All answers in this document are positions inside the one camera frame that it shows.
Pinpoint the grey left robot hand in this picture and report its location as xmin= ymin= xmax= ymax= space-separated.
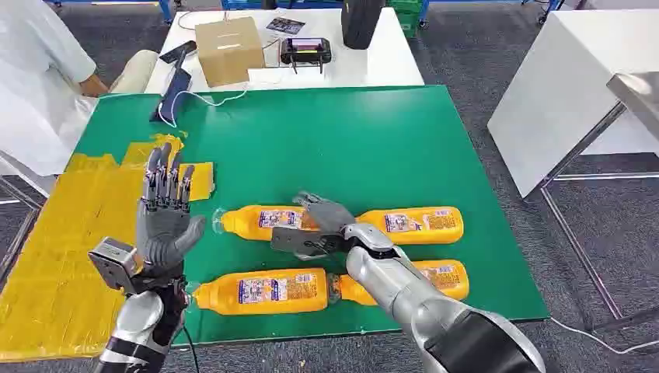
xmin=135 ymin=142 xmax=207 ymax=277

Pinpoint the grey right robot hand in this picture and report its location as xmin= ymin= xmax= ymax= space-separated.
xmin=292 ymin=191 xmax=357 ymax=235

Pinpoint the orange drink bottle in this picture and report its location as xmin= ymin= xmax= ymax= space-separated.
xmin=211 ymin=204 xmax=320 ymax=243
xmin=355 ymin=206 xmax=465 ymax=246
xmin=186 ymin=267 xmax=330 ymax=316
xmin=327 ymin=259 xmax=470 ymax=308

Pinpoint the green table mat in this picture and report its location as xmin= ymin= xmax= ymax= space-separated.
xmin=65 ymin=85 xmax=550 ymax=347

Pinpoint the yellow sheet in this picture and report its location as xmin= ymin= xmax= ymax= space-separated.
xmin=0 ymin=134 xmax=216 ymax=361

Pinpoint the dark blue phone stand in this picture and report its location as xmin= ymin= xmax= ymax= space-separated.
xmin=149 ymin=51 xmax=193 ymax=124

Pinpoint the white paper sheet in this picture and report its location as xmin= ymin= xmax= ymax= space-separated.
xmin=246 ymin=65 xmax=310 ymax=86

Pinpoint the white rectangular table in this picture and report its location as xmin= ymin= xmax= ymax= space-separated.
xmin=145 ymin=7 xmax=425 ymax=95

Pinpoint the black handheld controller with screen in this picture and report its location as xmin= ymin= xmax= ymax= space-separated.
xmin=280 ymin=37 xmax=333 ymax=75

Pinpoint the black phone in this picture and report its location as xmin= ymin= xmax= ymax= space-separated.
xmin=158 ymin=40 xmax=198 ymax=65

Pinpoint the brown cardboard box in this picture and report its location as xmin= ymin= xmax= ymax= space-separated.
xmin=194 ymin=16 xmax=267 ymax=89

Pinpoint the printed leaflet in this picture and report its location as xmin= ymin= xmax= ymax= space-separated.
xmin=265 ymin=16 xmax=306 ymax=36

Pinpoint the black cylindrical object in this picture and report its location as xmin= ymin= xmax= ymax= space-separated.
xmin=341 ymin=0 xmax=386 ymax=51

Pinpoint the person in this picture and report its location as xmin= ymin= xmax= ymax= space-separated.
xmin=0 ymin=0 xmax=159 ymax=179

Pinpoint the green plastic crate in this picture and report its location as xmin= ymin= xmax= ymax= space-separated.
xmin=385 ymin=0 xmax=424 ymax=38

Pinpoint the large white table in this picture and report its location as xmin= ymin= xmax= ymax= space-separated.
xmin=486 ymin=9 xmax=659 ymax=199

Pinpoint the steel bench top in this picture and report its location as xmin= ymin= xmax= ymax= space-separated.
xmin=606 ymin=71 xmax=659 ymax=144

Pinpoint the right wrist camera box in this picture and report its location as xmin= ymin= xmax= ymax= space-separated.
xmin=270 ymin=226 xmax=347 ymax=262

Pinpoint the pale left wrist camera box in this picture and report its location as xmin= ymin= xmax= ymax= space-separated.
xmin=87 ymin=236 xmax=144 ymax=295

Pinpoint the grey metal frame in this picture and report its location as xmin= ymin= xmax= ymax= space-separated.
xmin=0 ymin=175 xmax=45 ymax=281

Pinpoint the thin white cable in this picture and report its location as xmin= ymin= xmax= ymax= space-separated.
xmin=156 ymin=85 xmax=251 ymax=129

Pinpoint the blue metal rack frame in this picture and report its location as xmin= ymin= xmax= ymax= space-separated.
xmin=45 ymin=0 xmax=173 ymax=24

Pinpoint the metal table frame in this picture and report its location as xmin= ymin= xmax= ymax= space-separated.
xmin=538 ymin=100 xmax=659 ymax=333

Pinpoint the white floor cable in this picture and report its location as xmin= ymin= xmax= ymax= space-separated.
xmin=549 ymin=316 xmax=659 ymax=356

